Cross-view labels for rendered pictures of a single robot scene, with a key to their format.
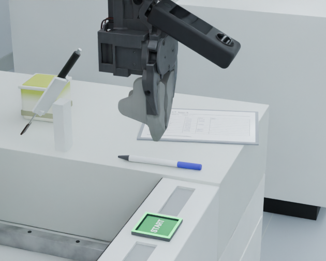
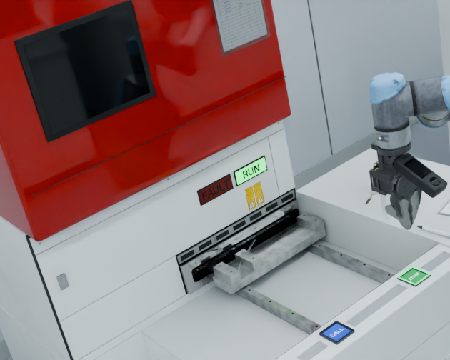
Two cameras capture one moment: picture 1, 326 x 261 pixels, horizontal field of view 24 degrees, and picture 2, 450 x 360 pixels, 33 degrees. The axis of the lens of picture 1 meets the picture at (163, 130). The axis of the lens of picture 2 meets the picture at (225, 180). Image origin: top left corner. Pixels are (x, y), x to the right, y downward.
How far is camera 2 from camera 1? 93 cm
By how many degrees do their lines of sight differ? 34
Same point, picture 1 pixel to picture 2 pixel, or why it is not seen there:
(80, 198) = (396, 248)
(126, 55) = (383, 183)
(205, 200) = not seen: outside the picture
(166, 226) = (418, 277)
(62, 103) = not seen: hidden behind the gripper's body
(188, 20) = (414, 168)
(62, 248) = (380, 277)
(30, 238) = (363, 268)
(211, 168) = not seen: outside the picture
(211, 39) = (424, 181)
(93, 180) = (401, 238)
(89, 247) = not seen: hidden behind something
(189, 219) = (436, 274)
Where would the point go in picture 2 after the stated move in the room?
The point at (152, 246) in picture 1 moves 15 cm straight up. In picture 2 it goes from (406, 288) to (398, 233)
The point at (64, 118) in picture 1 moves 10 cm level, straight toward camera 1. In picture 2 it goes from (386, 198) to (377, 218)
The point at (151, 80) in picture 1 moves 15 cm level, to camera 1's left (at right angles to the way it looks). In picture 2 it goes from (394, 200) to (331, 193)
